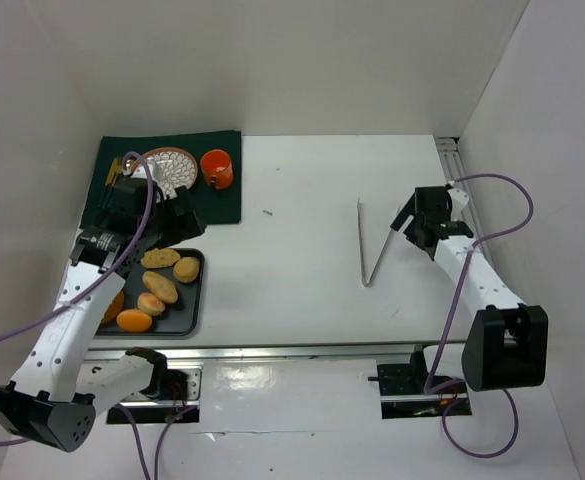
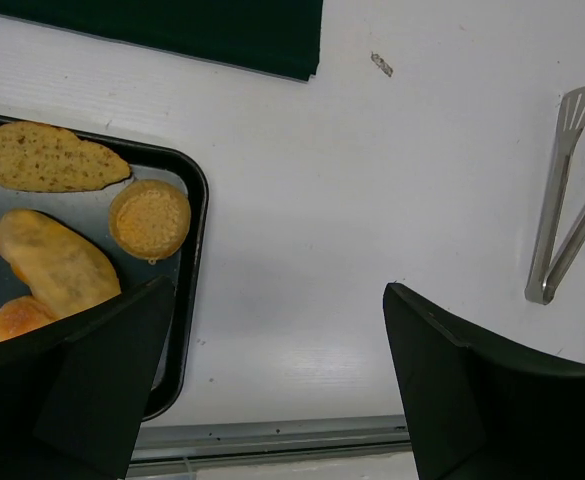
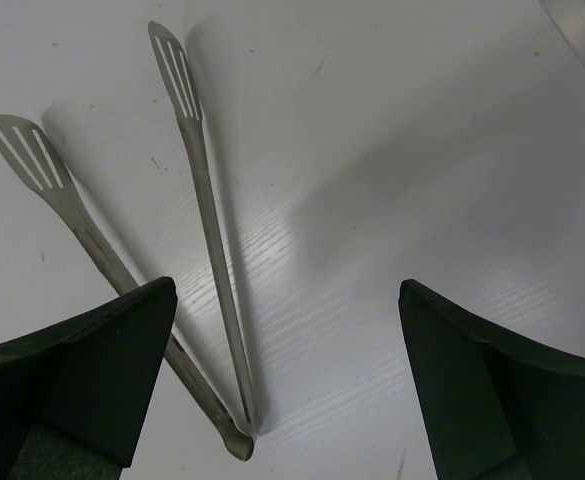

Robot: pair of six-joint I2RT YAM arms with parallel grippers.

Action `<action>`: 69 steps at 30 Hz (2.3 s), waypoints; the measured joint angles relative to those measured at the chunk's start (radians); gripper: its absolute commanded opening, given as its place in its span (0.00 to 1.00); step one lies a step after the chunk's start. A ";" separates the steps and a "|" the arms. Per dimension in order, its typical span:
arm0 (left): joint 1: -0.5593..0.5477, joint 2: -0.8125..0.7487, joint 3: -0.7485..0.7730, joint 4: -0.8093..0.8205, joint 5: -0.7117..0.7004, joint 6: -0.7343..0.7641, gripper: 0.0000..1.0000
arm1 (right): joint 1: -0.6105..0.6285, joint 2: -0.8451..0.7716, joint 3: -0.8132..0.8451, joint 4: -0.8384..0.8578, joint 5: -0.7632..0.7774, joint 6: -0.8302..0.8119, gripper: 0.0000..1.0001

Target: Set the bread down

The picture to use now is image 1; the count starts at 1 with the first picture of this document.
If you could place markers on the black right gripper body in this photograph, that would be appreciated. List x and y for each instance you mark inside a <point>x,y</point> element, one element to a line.
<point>414,223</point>

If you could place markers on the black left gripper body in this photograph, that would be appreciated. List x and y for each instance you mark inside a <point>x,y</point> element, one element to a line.
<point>173,220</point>

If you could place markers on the orange bread under arm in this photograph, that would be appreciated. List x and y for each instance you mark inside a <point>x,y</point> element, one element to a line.
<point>115,307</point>

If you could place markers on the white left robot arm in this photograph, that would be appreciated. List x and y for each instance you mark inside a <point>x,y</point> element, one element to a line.
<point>49,400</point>

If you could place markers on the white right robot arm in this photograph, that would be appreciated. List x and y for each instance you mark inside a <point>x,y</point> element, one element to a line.
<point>506,347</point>

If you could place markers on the flat seeded bread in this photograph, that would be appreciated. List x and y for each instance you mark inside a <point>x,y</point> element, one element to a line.
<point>160,258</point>

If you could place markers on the round golden bread roll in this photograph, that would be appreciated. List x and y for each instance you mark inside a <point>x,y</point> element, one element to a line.
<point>186,270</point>

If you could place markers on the oval brown bread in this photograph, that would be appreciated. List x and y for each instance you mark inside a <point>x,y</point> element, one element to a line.
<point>161,287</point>

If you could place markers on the orange oval bread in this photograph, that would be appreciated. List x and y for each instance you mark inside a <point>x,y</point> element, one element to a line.
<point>134,321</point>

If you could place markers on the patterned ceramic plate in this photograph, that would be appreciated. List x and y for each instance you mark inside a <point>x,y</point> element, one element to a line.
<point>171,168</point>

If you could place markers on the dark green cloth placemat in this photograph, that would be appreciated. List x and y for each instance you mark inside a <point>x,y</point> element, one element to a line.
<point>214,207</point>

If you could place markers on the orange mug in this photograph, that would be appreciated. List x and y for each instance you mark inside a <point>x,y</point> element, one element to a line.
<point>217,169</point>

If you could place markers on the black food tray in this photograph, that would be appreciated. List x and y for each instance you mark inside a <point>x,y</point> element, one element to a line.
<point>180,318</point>

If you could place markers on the small glazed bun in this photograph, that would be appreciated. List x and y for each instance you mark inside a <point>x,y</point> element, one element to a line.
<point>150,304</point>

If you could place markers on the aluminium rail right side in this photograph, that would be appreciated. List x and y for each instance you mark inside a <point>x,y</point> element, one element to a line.
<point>450,158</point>

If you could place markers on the gold fork black handle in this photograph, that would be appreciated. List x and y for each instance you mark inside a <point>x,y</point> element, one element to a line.
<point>115,171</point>

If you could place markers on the aluminium rail front edge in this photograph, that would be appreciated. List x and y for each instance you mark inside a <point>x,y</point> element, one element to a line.
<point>289,352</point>

